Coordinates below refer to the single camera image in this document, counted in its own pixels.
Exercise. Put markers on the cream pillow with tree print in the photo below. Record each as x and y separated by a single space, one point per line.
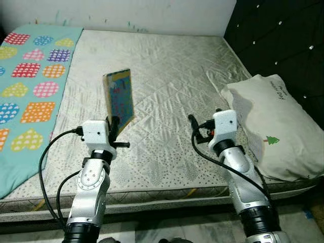
273 116

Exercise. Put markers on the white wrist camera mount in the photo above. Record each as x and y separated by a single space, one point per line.
95 134
225 126

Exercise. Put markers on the yellow bordered children's book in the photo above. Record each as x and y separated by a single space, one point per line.
120 96

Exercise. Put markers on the teal blanket with coloured shapes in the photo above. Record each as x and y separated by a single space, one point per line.
30 106

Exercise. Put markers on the black tufted headboard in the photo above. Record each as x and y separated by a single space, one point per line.
278 45

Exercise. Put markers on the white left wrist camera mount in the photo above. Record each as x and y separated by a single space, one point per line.
95 134

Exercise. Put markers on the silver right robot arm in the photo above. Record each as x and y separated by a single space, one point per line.
238 167

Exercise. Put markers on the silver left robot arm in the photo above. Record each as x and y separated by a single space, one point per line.
91 182

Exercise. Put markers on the brown floor mat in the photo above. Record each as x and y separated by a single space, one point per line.
319 223

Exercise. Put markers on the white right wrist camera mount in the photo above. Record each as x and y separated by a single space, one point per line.
225 126

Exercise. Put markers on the grey quilted mattress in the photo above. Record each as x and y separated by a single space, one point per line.
167 76

